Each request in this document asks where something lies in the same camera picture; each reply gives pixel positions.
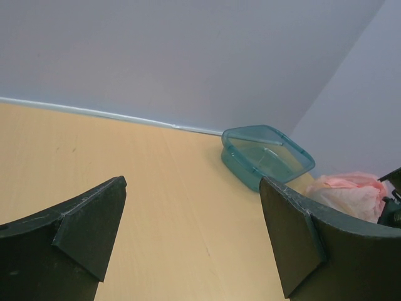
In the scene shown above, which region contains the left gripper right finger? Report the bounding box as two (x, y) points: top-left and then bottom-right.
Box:
(259, 177), (400, 300)

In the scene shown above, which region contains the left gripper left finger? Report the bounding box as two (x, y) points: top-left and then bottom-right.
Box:
(1, 176), (127, 300)

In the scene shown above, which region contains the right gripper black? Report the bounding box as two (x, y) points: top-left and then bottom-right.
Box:
(377, 167), (401, 226)

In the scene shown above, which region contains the pink plastic bag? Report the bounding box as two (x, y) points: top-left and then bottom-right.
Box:
(305, 172), (388, 223)

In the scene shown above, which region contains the teal plastic container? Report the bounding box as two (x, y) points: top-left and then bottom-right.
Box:
(221, 125), (316, 192)

